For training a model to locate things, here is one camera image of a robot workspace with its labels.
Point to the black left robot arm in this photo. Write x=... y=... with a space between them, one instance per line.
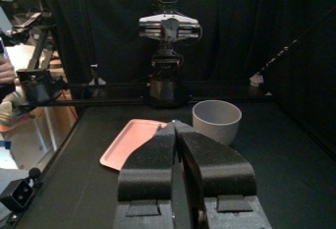
x=169 y=88

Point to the black metal frame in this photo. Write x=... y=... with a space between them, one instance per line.
x=114 y=102

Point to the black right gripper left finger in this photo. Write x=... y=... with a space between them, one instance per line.
x=147 y=160

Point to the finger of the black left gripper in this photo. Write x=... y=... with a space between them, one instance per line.
x=166 y=29
x=175 y=29

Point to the person's hand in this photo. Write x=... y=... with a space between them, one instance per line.
x=7 y=70

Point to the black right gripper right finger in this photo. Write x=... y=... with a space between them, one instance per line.
x=219 y=167

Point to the grey plastic cup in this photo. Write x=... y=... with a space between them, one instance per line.
x=217 y=126

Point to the white frame clip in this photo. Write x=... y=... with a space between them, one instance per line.
x=258 y=80
x=98 y=80

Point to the black table-level camera box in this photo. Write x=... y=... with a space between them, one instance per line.
x=18 y=194

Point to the black cloth curtain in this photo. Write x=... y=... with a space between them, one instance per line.
x=245 y=26

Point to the brown wooden board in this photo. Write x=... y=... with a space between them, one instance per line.
x=67 y=115

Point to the pink rectangular plate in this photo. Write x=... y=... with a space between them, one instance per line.
x=127 y=141

